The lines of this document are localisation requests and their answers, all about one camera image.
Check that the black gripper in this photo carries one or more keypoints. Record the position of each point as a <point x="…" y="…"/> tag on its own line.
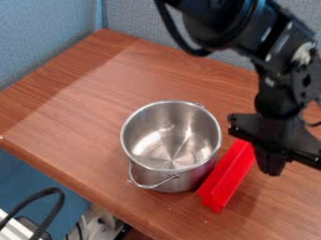
<point x="280" y="141"/>

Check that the red rectangular block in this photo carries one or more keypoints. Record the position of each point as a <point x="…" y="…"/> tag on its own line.
<point x="226" y="176"/>

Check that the metal pot with handles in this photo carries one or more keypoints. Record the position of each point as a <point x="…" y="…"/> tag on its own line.
<point x="170" y="138"/>

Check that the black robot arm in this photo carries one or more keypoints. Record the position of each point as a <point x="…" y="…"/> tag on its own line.
<point x="261" y="30"/>

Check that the white striped bag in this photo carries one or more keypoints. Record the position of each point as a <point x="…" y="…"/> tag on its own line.
<point x="19" y="229"/>

